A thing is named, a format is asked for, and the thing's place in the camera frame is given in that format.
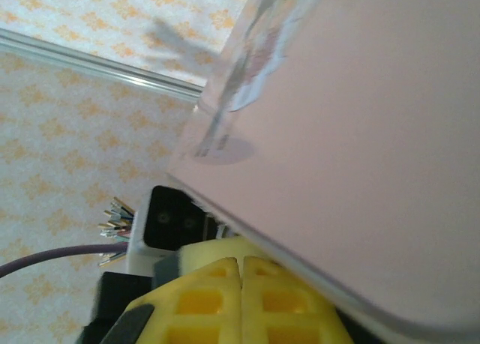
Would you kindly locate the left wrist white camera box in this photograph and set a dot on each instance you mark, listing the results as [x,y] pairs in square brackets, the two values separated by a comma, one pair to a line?
[168,216]

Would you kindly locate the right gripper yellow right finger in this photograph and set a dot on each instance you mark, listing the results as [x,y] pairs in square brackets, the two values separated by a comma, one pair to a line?
[285,314]

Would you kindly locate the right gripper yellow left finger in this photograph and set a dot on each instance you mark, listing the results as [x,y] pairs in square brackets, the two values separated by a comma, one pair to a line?
[168,295]

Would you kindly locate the pink cartoon couple tin box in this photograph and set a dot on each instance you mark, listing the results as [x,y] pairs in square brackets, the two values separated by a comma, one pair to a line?
[356,134]

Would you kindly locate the aluminium frame bar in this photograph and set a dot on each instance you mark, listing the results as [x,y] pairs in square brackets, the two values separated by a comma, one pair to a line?
[93,64]

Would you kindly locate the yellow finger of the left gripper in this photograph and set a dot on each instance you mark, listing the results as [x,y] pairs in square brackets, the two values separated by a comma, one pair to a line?
[187,258]
[240,246]

